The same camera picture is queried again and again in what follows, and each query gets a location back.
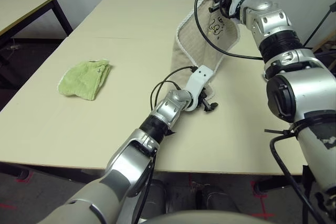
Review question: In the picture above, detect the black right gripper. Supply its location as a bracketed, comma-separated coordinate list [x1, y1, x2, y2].
[208, 0, 235, 17]

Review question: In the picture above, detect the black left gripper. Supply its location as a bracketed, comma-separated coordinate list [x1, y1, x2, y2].
[195, 87, 219, 114]

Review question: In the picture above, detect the beige towel with white trim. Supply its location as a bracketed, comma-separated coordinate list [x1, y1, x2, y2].
[170, 0, 242, 99]

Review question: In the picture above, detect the folded green towel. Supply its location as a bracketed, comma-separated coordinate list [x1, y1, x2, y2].
[57, 58, 112, 101]

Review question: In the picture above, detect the dark grey robot right leg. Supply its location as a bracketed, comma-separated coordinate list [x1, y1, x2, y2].
[195, 184, 237, 213]

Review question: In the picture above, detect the black tripod stand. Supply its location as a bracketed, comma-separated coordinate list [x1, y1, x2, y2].
[304, 3, 336, 49]

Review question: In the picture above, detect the black table foot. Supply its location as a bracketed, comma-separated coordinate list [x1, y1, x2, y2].
[253, 175, 302, 196]
[0, 162, 29, 180]

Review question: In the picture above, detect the grey robot torso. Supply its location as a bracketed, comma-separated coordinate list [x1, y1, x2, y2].
[136, 210, 268, 224]

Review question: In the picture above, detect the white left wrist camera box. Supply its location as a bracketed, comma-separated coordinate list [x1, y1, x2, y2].
[184, 65, 214, 112]

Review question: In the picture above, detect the beige side table black frame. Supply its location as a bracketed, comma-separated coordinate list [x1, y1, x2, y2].
[0, 0, 74, 65]

